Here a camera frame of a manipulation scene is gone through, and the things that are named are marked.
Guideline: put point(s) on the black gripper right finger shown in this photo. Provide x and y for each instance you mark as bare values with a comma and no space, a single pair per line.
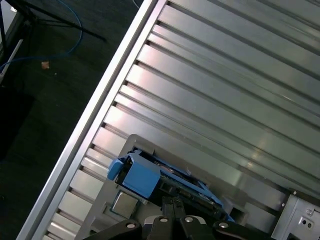
180,212

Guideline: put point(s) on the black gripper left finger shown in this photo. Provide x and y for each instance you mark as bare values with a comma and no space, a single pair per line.
167,212

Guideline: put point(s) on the hard disk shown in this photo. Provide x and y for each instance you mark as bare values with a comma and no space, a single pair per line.
142,177

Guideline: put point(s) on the silver CPU chip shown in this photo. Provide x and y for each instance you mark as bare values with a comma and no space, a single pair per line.
125,203

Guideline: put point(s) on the grey parts rack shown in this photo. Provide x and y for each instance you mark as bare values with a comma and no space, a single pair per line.
225,185

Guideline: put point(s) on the black PC case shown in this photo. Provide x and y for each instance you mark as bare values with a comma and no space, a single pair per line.
300,217

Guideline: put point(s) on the black stand legs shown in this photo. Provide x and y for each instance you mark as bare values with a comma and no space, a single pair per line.
62,22

